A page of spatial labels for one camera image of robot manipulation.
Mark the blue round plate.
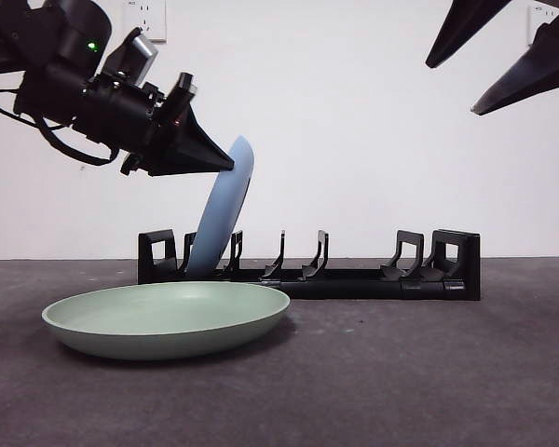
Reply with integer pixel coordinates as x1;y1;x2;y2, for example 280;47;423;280
187;134;256;281

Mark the pale green round plate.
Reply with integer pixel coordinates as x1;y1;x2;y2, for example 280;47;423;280
41;280;292;361

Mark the black plastic plate rack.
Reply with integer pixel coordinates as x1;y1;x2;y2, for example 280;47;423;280
138;228;483;302

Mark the white wall socket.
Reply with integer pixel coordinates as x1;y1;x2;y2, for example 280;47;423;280
126;0;168;44
527;4;559;48

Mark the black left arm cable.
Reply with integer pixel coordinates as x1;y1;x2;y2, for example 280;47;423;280
0;88;118;168

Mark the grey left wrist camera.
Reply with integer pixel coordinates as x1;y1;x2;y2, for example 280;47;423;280
102;27;161;88

